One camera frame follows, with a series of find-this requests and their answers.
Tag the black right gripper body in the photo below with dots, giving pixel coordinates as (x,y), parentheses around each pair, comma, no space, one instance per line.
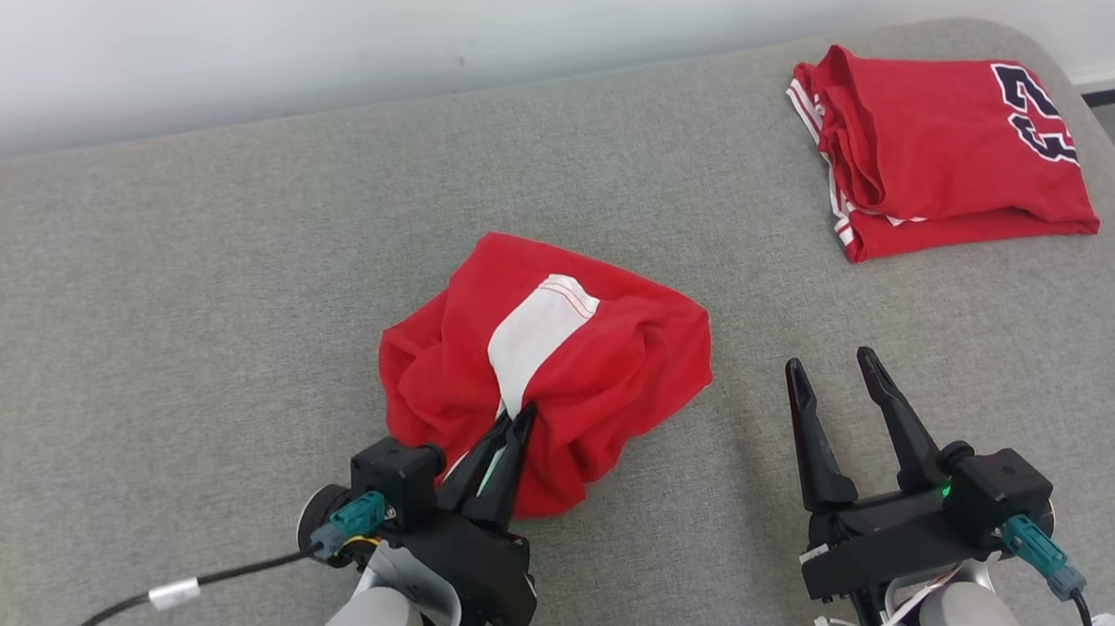
(878,539)

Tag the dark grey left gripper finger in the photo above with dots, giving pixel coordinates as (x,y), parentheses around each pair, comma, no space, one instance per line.
(466,472)
(504,489)

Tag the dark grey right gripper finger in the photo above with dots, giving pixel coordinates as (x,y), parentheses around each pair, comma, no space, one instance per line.
(816,462)
(912,453)

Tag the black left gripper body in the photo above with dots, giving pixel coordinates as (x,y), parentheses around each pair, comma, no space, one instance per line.
(484,570)

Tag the red shorts white stripe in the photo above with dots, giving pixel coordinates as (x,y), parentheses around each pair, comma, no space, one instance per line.
(616,367)

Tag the red jersey shirt white sleeves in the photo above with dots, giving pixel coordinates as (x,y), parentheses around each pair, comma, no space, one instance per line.
(936,146)

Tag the white and black baseboard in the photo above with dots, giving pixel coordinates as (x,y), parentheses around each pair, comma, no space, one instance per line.
(1112,77)

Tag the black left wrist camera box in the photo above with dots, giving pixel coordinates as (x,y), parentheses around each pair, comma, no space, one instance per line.
(395,475)

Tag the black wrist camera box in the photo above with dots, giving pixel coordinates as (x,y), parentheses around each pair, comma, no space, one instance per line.
(998,491)
(395,475)

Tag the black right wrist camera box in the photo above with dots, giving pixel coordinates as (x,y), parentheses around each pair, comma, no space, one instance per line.
(998,491)

